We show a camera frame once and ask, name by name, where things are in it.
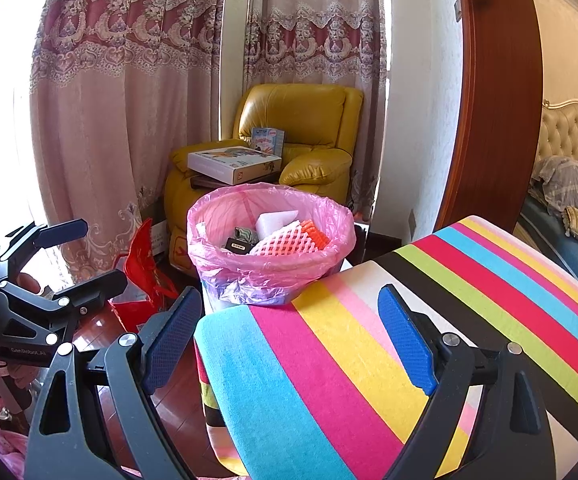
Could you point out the pink lace patterned curtain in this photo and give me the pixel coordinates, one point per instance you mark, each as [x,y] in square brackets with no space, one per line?
[129,110]
[314,60]

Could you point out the beige tufted bed headboard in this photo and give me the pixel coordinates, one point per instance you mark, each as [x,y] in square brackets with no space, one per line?
[576,130]

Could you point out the grey dotted blanket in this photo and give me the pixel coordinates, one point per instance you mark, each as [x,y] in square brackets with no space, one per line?
[574,185]

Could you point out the yellow leather armchair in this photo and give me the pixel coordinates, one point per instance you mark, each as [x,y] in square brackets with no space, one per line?
[299,115]

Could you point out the pink foam fruit net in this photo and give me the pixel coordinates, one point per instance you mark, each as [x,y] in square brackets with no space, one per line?
[281,242]

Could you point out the person's left hand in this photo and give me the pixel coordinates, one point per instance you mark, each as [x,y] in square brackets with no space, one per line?
[30,283]

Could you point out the red plastic bag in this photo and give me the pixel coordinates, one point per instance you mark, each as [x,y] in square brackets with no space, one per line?
[144,270]

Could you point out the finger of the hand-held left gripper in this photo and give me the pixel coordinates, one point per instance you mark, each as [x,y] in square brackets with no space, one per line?
[61,232]
[101,287]

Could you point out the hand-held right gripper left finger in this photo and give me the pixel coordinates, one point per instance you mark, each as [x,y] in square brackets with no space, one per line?
[174,340]

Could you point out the pink plastic trash bag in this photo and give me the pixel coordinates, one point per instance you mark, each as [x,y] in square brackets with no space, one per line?
[269,275]

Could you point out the flat white printed box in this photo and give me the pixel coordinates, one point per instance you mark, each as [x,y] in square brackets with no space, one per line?
[229,162]

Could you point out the brown wooden door frame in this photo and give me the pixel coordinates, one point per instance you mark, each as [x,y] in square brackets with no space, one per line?
[494,85]

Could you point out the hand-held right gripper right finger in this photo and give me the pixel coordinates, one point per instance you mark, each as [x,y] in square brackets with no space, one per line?
[406,340]

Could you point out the orange foam net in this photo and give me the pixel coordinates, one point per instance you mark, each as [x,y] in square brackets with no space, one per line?
[316,235]

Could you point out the white foam sheet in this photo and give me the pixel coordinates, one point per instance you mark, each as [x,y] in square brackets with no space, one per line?
[276,222]

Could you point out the green striped cloth ball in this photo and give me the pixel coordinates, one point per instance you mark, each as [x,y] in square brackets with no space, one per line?
[246,234]

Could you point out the small dark box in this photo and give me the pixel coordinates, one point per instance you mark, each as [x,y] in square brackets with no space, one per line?
[237,245]

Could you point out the wall switch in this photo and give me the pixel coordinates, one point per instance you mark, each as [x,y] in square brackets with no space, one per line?
[458,9]

